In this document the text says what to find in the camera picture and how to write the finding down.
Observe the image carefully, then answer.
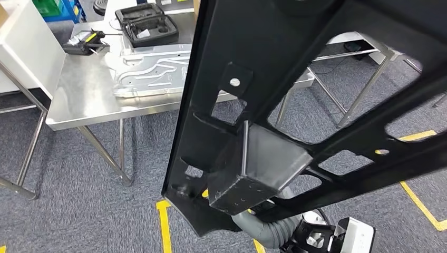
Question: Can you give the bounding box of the stainless steel workbench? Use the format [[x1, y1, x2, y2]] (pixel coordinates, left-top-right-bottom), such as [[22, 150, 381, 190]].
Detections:
[[45, 5, 397, 187]]

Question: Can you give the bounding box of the yellow floor tape square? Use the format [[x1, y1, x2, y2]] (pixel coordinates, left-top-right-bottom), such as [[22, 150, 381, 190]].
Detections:
[[374, 130, 447, 232], [156, 189, 267, 253]]

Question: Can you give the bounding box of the black handheld controller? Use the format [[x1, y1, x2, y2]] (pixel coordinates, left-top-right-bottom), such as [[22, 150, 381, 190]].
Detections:
[[62, 30, 123, 56]]

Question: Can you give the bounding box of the grey grooved metal plate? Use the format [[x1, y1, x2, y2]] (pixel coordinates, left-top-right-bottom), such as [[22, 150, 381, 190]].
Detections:
[[106, 43, 315, 100]]

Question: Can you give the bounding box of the black open foam case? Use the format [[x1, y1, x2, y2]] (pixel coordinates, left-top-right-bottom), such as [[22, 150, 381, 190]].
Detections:
[[114, 3, 180, 48]]

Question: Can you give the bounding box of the white table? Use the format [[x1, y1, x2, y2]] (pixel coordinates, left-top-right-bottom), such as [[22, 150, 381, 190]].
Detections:
[[104, 0, 195, 22]]

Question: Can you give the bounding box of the steel leg frame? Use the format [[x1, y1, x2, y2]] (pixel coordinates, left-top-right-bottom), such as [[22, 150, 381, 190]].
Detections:
[[0, 61, 48, 201]]

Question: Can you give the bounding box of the blue metal shelf rack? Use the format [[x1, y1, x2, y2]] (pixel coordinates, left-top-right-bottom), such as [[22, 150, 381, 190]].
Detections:
[[43, 0, 88, 24]]

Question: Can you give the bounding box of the black round base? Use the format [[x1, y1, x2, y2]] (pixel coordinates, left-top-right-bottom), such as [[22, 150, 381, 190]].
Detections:
[[92, 0, 110, 16]]

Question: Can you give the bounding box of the white cabinet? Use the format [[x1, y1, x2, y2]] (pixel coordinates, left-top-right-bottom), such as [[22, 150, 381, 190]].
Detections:
[[326, 31, 424, 75], [0, 0, 66, 100]]

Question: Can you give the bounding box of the green plastic crate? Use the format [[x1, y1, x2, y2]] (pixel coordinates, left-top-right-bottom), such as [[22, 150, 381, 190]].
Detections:
[[32, 0, 65, 17]]

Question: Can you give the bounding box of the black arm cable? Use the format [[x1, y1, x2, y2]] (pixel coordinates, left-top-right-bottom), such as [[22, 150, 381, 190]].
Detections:
[[315, 208, 332, 226]]

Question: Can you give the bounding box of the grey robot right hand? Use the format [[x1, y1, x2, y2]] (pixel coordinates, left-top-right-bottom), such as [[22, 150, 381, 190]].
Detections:
[[279, 186, 298, 200]]

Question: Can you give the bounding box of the black perforated panel part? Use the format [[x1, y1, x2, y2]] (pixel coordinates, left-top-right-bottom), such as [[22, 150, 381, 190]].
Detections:
[[161, 0, 447, 238]]

